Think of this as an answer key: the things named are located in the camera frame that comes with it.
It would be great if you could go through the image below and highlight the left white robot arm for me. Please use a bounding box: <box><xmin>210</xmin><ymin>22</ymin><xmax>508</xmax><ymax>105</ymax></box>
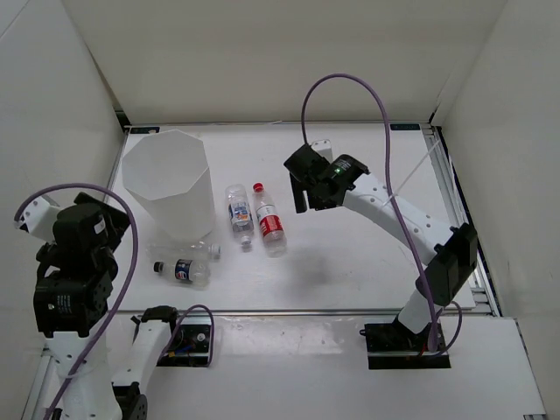
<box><xmin>33</xmin><ymin>192</ymin><xmax>184</xmax><ymax>419</ymax></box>

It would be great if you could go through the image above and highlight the clear bottle blue orange label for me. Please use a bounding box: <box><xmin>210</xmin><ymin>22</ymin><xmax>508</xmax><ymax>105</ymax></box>
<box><xmin>225</xmin><ymin>184</ymin><xmax>255</xmax><ymax>251</ymax></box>

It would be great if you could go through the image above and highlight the white octagonal plastic bin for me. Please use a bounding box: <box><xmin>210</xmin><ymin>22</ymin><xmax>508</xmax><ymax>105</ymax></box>
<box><xmin>122</xmin><ymin>129</ymin><xmax>215</xmax><ymax>241</ymax></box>

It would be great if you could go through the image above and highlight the clear Pepsi bottle black cap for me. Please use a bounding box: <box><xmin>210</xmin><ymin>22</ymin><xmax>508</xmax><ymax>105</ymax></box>
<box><xmin>152</xmin><ymin>258</ymin><xmax>210</xmax><ymax>290</ymax></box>

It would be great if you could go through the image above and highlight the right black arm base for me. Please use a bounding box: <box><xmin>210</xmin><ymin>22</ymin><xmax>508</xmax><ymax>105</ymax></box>
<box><xmin>360</xmin><ymin>323</ymin><xmax>451</xmax><ymax>370</ymax></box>

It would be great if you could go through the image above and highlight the clear bottle red label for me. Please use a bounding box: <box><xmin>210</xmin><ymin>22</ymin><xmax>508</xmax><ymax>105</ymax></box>
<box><xmin>253</xmin><ymin>183</ymin><xmax>287</xmax><ymax>257</ymax></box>

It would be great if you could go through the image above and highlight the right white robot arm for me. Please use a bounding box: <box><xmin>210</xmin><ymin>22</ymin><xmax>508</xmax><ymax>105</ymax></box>
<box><xmin>284</xmin><ymin>144</ymin><xmax>478</xmax><ymax>350</ymax></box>

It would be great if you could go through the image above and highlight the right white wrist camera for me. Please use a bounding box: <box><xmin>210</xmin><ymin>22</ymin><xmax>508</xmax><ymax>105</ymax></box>
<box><xmin>311</xmin><ymin>139</ymin><xmax>333</xmax><ymax>163</ymax></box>

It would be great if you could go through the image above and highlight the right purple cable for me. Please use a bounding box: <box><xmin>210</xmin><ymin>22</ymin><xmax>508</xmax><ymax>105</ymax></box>
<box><xmin>301</xmin><ymin>74</ymin><xmax>464</xmax><ymax>356</ymax></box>

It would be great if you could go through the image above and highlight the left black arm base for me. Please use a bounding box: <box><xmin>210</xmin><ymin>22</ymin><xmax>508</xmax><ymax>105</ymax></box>
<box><xmin>157</xmin><ymin>316</ymin><xmax>214</xmax><ymax>368</ymax></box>

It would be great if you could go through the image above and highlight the clear bottle white cap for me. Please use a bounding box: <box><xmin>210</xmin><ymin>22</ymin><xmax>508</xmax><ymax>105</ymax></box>
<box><xmin>147</xmin><ymin>241</ymin><xmax>221</xmax><ymax>261</ymax></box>

